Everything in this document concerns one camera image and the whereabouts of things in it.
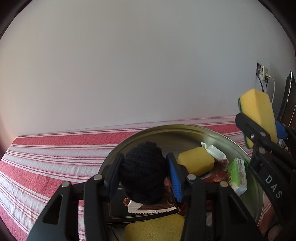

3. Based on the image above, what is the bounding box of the red striped tablecloth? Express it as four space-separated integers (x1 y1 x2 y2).
0 115 296 241

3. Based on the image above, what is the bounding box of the rounded yellow sponge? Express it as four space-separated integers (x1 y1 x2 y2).
177 146 215 176

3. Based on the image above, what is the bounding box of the green tissue pack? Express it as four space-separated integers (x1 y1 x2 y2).
226 158 248 195

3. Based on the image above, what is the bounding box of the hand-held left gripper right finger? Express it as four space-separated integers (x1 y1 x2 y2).
166 152 264 241

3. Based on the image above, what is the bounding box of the black flat monitor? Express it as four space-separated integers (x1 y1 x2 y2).
276 71 296 130

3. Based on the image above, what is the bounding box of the white power cable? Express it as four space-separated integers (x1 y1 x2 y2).
268 74 276 105

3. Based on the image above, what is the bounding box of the black yarn ball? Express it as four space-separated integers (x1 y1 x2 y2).
119 142 167 205

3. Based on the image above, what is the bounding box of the round blue metal tin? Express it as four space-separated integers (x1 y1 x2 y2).
98 124 265 241

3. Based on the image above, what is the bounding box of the wall socket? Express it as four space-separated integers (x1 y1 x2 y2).
256 61 270 81

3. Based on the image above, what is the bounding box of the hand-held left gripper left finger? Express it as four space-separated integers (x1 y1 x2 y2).
25 152 125 241

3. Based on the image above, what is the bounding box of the black rectangular box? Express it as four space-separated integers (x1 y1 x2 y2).
102 197 181 224

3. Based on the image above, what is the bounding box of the red snack packet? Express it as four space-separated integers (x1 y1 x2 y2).
200 160 228 183

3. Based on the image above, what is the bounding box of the large coarse yellow sponge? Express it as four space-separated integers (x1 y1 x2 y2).
125 214 185 241

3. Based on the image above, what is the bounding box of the white snack wrapper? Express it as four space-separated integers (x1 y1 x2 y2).
201 142 227 163

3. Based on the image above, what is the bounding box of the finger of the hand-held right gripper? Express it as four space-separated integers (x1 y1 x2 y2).
235 113 278 154
275 122 296 149

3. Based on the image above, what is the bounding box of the large yellow green scouring sponge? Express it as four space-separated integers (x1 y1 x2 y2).
238 88 278 149

